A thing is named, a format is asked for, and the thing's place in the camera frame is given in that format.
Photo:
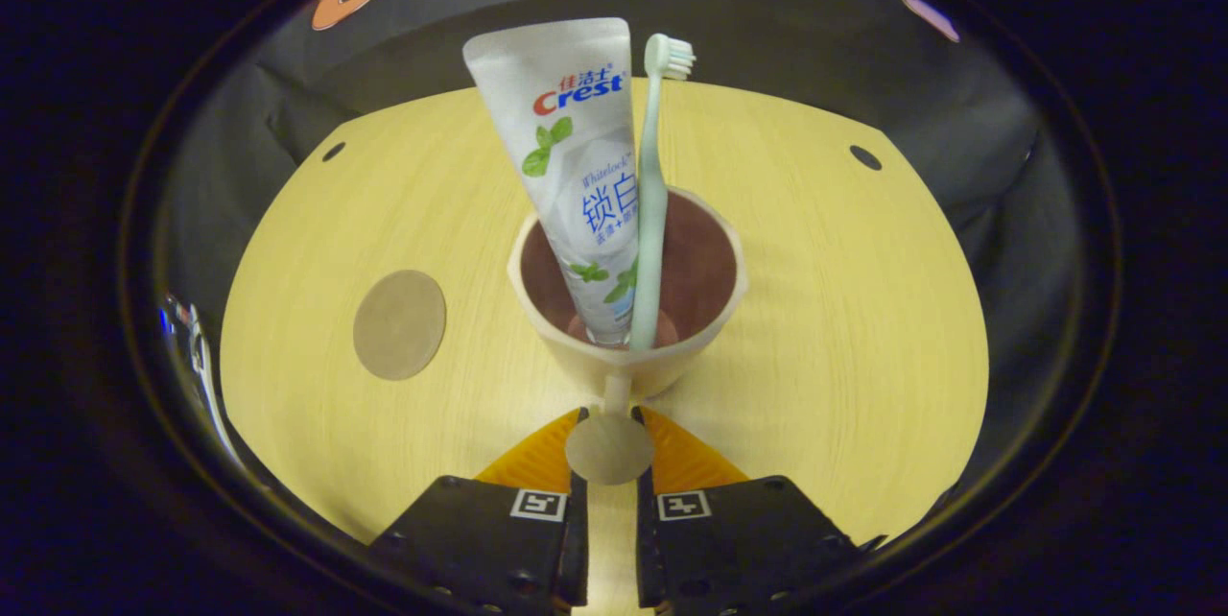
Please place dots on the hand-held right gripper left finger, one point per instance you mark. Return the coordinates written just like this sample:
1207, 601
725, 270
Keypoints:
578, 549

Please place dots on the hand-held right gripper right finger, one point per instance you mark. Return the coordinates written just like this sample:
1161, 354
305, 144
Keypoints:
645, 549

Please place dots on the beige cup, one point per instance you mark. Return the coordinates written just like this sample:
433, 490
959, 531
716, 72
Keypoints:
700, 271

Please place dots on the round brown coaster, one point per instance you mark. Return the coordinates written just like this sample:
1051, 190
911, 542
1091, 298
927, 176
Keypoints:
399, 325

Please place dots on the white toothbrush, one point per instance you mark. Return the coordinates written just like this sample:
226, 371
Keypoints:
652, 213

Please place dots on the white toothpaste tube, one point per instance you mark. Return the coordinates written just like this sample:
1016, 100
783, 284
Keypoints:
566, 146

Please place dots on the black backdrop cloth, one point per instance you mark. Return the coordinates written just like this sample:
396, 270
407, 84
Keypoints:
767, 21

